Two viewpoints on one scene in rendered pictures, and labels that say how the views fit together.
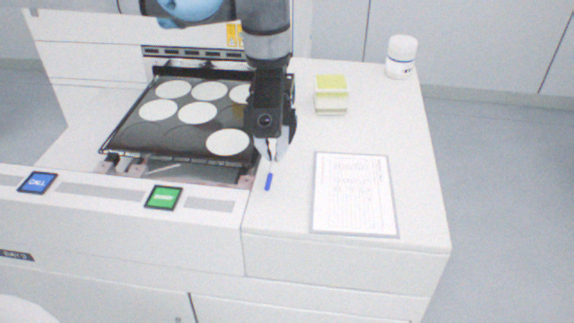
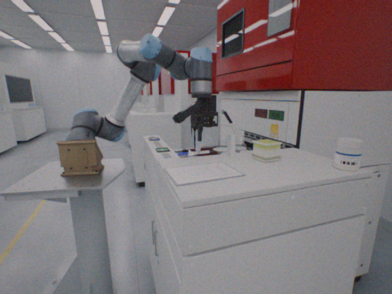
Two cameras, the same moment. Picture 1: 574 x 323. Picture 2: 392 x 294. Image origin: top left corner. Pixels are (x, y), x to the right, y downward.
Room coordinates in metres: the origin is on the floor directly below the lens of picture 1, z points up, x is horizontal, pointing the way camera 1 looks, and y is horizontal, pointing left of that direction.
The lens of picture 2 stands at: (0.23, -0.68, 1.19)
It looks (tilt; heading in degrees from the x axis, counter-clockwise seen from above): 13 degrees down; 63
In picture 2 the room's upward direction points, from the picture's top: straight up
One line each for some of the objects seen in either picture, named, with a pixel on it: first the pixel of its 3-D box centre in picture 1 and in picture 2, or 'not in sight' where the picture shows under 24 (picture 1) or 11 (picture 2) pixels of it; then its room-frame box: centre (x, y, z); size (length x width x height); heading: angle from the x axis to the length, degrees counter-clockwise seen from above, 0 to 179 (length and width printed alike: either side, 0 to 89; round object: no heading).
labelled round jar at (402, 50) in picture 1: (400, 56); (348, 154); (0.97, -0.29, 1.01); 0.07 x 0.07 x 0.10
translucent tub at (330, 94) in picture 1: (330, 94); (266, 150); (0.81, -0.10, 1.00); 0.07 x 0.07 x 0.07; 1
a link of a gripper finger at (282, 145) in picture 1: (283, 135); (204, 141); (0.60, 0.00, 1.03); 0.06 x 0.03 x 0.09; 172
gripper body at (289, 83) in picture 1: (271, 83); (203, 111); (0.61, 0.03, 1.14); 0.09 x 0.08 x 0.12; 172
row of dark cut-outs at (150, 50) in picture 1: (213, 53); (264, 139); (1.10, 0.21, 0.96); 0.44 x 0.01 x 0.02; 82
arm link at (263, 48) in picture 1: (265, 39); (201, 88); (0.61, 0.03, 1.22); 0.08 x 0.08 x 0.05
